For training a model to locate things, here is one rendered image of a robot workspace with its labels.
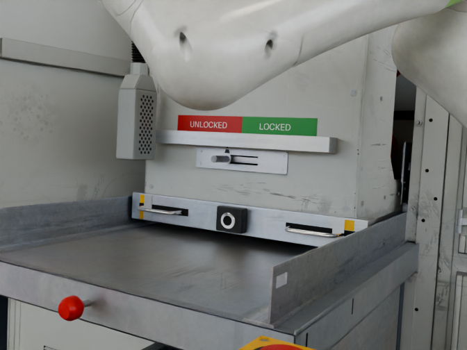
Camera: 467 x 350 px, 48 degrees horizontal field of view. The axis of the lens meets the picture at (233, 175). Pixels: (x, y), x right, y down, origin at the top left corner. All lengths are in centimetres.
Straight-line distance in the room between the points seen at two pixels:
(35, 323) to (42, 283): 114
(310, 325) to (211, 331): 12
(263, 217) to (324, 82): 28
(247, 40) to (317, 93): 51
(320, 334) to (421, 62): 42
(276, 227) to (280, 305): 41
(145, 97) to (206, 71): 62
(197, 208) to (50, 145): 38
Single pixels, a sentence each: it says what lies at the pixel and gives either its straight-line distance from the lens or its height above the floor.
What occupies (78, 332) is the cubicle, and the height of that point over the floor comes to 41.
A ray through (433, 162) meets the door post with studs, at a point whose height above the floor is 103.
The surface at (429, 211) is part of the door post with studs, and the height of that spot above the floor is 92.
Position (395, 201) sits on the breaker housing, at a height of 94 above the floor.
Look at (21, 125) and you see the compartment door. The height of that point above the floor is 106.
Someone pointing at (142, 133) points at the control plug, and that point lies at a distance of 109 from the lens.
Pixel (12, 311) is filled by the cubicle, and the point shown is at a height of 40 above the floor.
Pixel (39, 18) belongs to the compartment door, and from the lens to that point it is 126.
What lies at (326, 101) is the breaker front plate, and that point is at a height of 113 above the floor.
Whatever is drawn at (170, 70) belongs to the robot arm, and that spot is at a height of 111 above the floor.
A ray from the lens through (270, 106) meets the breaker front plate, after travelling 102.
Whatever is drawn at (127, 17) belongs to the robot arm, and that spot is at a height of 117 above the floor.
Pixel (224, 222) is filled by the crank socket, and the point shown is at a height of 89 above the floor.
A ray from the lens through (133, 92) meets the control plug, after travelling 107.
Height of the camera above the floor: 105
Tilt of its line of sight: 4 degrees down
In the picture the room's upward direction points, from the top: 3 degrees clockwise
